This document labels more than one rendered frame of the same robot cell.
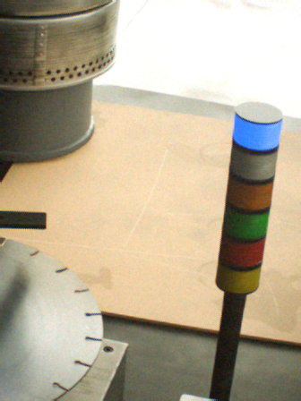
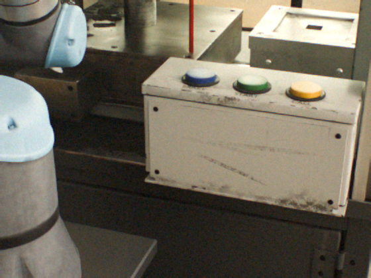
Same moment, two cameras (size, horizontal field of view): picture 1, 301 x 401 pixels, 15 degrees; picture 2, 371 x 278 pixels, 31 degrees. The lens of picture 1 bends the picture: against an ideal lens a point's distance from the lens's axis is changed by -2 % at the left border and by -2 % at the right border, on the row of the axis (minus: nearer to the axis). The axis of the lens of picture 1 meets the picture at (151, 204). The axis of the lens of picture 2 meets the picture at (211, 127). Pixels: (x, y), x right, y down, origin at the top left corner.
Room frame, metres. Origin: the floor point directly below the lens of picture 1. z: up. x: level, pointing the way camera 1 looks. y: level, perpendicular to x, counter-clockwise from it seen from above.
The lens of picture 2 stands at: (-0.32, -0.04, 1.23)
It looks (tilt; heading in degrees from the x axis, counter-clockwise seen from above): 27 degrees down; 5
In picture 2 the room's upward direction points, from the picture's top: 1 degrees clockwise
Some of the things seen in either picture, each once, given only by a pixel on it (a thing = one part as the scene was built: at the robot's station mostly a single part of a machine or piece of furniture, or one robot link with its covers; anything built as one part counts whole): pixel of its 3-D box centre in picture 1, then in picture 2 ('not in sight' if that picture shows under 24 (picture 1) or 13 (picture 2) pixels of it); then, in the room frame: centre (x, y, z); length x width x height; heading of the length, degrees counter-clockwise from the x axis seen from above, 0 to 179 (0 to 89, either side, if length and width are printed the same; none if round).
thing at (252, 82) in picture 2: not in sight; (252, 86); (0.47, -0.02, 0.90); 0.04 x 0.04 x 0.02
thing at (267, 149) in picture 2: not in sight; (252, 133); (0.49, -0.03, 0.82); 0.28 x 0.11 x 0.15; 78
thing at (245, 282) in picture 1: (238, 270); not in sight; (0.95, -0.09, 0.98); 0.05 x 0.04 x 0.03; 168
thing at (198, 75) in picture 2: not in sight; (201, 79); (0.49, 0.05, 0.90); 0.04 x 0.04 x 0.02
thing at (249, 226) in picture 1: (246, 215); not in sight; (0.95, -0.09, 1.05); 0.05 x 0.04 x 0.03; 168
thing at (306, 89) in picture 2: not in sight; (305, 93); (0.46, -0.09, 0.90); 0.04 x 0.04 x 0.02
